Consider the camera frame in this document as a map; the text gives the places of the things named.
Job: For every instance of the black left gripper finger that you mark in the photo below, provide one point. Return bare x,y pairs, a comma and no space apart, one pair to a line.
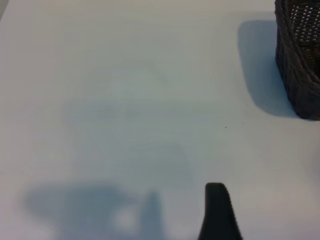
218,215

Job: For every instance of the dark brown wicker basket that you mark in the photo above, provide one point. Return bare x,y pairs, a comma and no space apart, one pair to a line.
297,75

